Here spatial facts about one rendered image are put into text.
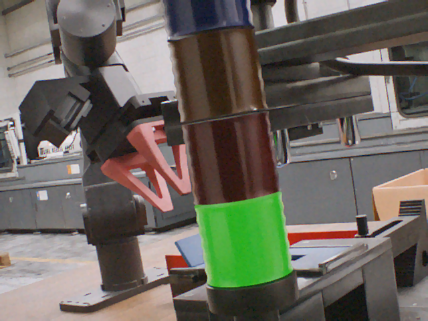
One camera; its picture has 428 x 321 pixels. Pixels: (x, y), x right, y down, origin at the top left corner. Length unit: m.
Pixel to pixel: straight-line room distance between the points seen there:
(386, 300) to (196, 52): 0.42
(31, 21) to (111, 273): 11.72
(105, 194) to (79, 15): 0.34
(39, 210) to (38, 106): 8.69
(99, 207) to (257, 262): 0.66
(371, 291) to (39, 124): 0.34
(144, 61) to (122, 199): 9.33
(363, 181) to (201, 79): 5.50
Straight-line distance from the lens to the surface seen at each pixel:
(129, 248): 0.96
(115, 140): 0.68
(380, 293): 0.64
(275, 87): 0.51
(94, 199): 0.93
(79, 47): 0.67
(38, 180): 9.21
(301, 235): 0.89
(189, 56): 0.28
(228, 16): 0.28
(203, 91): 0.27
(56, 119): 0.64
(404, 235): 0.77
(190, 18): 0.28
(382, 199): 3.00
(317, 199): 6.04
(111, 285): 0.97
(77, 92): 0.67
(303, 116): 0.53
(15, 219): 9.91
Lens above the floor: 1.12
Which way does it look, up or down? 3 degrees down
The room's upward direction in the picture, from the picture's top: 9 degrees counter-clockwise
